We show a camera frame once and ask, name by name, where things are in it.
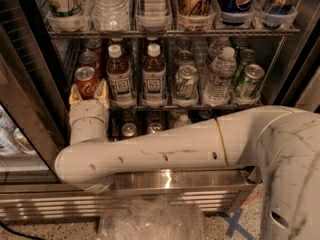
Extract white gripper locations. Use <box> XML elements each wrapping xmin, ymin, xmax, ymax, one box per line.
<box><xmin>69</xmin><ymin>79</ymin><xmax>110</xmax><ymax>145</ymax></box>

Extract red coke can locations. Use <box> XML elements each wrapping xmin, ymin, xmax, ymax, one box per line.
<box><xmin>85</xmin><ymin>38</ymin><xmax>103</xmax><ymax>55</ymax></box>
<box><xmin>74</xmin><ymin>66</ymin><xmax>99</xmax><ymax>99</ymax></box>
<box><xmin>79</xmin><ymin>51</ymin><xmax>100</xmax><ymax>71</ymax></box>

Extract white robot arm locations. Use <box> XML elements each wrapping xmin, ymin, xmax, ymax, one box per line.
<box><xmin>54</xmin><ymin>81</ymin><xmax>320</xmax><ymax>240</ymax></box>

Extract bottom shelf gold can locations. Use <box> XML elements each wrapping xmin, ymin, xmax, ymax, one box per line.
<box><xmin>121</xmin><ymin>123</ymin><xmax>138</xmax><ymax>139</ymax></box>

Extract glass fridge door left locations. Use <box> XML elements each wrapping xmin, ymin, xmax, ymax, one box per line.
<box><xmin>0</xmin><ymin>26</ymin><xmax>78</xmax><ymax>191</ymax></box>

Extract bottom shelf red can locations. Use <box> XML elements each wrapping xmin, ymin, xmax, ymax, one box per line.
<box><xmin>147</xmin><ymin>123</ymin><xmax>163</xmax><ymax>134</ymax></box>

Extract stainless steel fridge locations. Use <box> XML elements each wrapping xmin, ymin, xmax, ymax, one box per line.
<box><xmin>0</xmin><ymin>0</ymin><xmax>320</xmax><ymax>222</ymax></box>

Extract top shelf water bottle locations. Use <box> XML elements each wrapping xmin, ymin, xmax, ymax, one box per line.
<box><xmin>92</xmin><ymin>0</ymin><xmax>130</xmax><ymax>31</ymax></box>

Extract shelf water bottle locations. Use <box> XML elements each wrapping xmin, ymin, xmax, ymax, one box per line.
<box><xmin>92</xmin><ymin>0</ymin><xmax>130</xmax><ymax>31</ymax></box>
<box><xmin>174</xmin><ymin>114</ymin><xmax>191</xmax><ymax>128</ymax></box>

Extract front green white soda can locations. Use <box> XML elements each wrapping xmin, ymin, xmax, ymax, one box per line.
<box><xmin>175</xmin><ymin>65</ymin><xmax>198</xmax><ymax>100</ymax></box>

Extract green white soda can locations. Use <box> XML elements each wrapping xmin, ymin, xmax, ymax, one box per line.
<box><xmin>175</xmin><ymin>50</ymin><xmax>194</xmax><ymax>67</ymax></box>
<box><xmin>175</xmin><ymin>65</ymin><xmax>198</xmax><ymax>100</ymax></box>

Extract bottom shelf water bottle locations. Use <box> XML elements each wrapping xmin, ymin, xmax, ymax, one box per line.
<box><xmin>174</xmin><ymin>114</ymin><xmax>191</xmax><ymax>128</ymax></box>

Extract front green ginger ale can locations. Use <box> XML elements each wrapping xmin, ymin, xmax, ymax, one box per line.
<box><xmin>234</xmin><ymin>64</ymin><xmax>265</xmax><ymax>98</ymax></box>

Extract green ginger ale can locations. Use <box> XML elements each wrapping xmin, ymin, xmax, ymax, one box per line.
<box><xmin>234</xmin><ymin>64</ymin><xmax>265</xmax><ymax>98</ymax></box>
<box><xmin>233</xmin><ymin>49</ymin><xmax>257</xmax><ymax>82</ymax></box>

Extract left brown tea bottle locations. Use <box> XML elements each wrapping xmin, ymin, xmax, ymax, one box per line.
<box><xmin>106</xmin><ymin>44</ymin><xmax>135</xmax><ymax>102</ymax></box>

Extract brown tea bottle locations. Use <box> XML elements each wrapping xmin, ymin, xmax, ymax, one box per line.
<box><xmin>142</xmin><ymin>44</ymin><xmax>166</xmax><ymax>101</ymax></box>
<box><xmin>106</xmin><ymin>44</ymin><xmax>135</xmax><ymax>102</ymax></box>

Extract right brown tea bottle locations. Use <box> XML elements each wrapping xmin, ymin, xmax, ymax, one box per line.
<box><xmin>142</xmin><ymin>44</ymin><xmax>166</xmax><ymax>101</ymax></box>

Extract front clear water bottle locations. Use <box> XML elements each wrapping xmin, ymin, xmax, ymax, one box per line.
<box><xmin>204</xmin><ymin>47</ymin><xmax>237</xmax><ymax>100</ymax></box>

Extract clear plastic bag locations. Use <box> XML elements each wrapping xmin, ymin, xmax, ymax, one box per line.
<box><xmin>95</xmin><ymin>196</ymin><xmax>204</xmax><ymax>240</ymax></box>

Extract blue tape cross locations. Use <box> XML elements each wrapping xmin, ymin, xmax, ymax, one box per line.
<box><xmin>218</xmin><ymin>208</ymin><xmax>254</xmax><ymax>240</ymax></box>

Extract black cable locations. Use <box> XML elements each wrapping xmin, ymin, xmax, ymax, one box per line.
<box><xmin>0</xmin><ymin>221</ymin><xmax>44</xmax><ymax>240</ymax></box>

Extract orange cable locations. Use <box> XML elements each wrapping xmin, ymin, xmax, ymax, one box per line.
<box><xmin>243</xmin><ymin>190</ymin><xmax>264</xmax><ymax>206</ymax></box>

